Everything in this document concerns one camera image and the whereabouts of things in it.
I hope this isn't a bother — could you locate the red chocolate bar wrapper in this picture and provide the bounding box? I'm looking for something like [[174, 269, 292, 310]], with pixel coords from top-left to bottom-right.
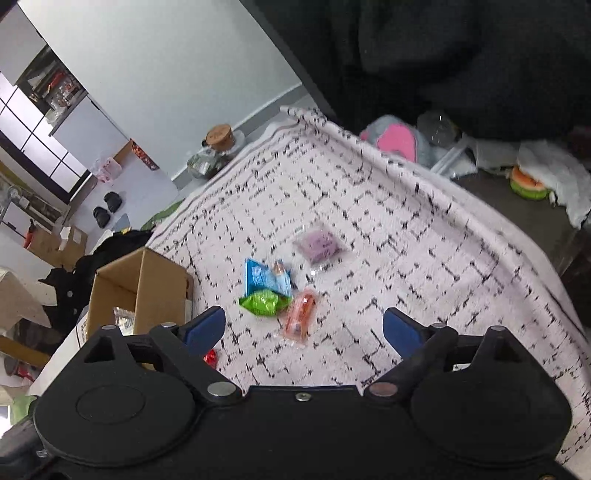
[[204, 349, 217, 369]]

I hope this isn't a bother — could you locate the long white cracker pack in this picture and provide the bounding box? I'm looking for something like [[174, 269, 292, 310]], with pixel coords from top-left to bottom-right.
[[113, 307, 135, 335]]

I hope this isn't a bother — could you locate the green snack packet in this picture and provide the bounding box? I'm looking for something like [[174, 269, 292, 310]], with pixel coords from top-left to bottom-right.
[[238, 289, 291, 317]]

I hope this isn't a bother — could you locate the blue snack bag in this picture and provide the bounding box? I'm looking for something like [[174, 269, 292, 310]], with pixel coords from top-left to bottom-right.
[[243, 258, 293, 297]]

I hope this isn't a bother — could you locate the pink sausage snack pack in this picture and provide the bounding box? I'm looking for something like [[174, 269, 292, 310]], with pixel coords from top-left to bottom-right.
[[281, 289, 318, 343]]

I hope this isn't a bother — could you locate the purple snack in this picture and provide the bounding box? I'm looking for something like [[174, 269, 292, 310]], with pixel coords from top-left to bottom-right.
[[294, 224, 344, 265]]

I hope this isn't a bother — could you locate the brown cardboard box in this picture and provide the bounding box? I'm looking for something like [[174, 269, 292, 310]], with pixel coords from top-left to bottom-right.
[[86, 248, 193, 336]]

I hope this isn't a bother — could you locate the green cartoon floor mat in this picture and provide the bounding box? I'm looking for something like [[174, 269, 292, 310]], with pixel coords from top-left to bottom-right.
[[141, 200, 183, 231]]

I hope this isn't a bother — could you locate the black clothes heap on floor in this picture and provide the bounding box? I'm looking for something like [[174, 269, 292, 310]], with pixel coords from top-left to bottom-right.
[[40, 230, 152, 335]]

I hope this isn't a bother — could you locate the black slipper left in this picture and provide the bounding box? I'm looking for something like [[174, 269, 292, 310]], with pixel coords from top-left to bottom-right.
[[92, 206, 111, 229]]

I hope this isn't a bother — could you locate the white black patterned blanket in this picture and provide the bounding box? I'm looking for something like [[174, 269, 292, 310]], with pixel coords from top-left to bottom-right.
[[148, 108, 590, 479]]

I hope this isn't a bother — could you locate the small cardboard box on floor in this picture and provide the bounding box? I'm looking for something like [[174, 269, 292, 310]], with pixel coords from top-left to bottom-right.
[[26, 226, 87, 271]]

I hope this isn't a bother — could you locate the wooden table with cloth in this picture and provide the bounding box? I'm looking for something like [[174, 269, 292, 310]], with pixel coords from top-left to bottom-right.
[[1, 268, 50, 369]]

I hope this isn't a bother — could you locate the clear bag by container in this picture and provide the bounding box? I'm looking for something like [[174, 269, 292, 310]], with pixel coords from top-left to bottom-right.
[[187, 147, 228, 180]]

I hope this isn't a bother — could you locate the burger shaped toy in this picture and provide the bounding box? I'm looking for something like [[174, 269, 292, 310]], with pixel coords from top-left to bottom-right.
[[510, 166, 550, 201]]

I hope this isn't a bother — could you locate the pink plastic bag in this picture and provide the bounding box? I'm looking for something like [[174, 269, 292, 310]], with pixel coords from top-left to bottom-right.
[[91, 157, 122, 184]]

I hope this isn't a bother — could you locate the brown lidded round container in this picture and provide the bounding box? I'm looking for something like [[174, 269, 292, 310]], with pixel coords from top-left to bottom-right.
[[204, 124, 235, 152]]

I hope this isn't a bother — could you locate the pink grey plush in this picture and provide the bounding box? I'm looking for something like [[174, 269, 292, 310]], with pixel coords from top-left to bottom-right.
[[360, 115, 437, 168]]

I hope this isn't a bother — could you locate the white kitchen cabinet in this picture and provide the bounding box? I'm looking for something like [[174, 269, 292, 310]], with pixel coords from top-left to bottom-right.
[[50, 95, 128, 168]]

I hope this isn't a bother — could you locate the dark framed glass door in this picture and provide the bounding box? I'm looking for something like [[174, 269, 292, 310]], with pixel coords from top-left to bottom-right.
[[1, 75, 90, 204]]

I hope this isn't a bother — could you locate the black clothes pile on chair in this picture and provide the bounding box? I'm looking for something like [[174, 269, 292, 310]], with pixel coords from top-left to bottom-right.
[[245, 1, 590, 141]]

